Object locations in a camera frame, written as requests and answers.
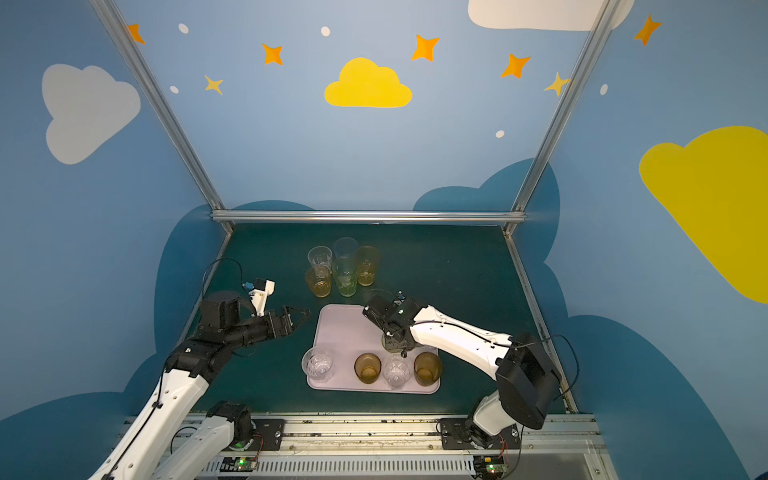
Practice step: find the aluminium frame post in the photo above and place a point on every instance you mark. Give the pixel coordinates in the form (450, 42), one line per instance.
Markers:
(583, 68)
(114, 24)

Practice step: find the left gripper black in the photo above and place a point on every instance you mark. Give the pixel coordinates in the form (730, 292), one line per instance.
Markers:
(282, 322)

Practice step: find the right controller board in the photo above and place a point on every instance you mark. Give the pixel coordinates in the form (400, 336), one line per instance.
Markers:
(489, 467)

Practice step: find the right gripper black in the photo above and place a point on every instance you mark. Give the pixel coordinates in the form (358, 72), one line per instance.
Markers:
(390, 327)

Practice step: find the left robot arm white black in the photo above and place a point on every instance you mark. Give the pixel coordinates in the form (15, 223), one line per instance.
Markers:
(186, 375)

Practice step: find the pink rectangular tray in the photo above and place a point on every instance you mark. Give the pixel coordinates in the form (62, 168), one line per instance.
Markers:
(344, 333)

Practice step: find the aluminium frame right post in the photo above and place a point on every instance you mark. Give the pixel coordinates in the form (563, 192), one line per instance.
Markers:
(583, 68)

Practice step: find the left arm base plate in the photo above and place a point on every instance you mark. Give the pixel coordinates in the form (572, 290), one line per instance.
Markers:
(263, 434)

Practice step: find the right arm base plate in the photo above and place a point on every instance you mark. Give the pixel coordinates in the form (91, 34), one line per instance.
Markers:
(457, 434)

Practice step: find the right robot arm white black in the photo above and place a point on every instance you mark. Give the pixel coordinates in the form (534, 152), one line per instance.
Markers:
(527, 379)

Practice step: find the orange short glass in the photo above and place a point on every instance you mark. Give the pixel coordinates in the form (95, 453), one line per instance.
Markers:
(319, 281)

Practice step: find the tall orange glass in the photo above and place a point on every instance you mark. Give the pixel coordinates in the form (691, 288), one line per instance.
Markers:
(367, 261)

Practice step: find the dark amber textured glass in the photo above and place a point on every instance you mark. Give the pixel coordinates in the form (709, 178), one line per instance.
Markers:
(367, 368)
(428, 368)

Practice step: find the controller board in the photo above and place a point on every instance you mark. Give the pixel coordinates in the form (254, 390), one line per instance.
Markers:
(238, 464)
(489, 467)

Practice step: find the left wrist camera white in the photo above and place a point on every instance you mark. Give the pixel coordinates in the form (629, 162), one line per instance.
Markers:
(258, 292)

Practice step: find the clear faceted glass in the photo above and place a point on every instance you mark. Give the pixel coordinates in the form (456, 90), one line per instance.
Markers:
(396, 371)
(318, 364)
(320, 259)

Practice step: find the small green glass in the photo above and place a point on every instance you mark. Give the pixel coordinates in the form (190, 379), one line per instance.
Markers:
(393, 345)

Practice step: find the tall clear bluish glass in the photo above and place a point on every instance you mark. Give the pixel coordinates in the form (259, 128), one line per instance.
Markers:
(344, 255)

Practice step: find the tall green glass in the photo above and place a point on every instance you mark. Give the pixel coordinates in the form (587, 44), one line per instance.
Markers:
(345, 275)

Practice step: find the aluminium frame left post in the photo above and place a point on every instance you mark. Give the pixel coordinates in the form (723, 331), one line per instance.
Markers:
(114, 24)

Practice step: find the left controller board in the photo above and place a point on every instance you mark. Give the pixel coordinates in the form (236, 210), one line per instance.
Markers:
(238, 464)

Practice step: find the aluminium frame back bar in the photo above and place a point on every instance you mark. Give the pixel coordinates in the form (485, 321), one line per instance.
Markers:
(369, 217)

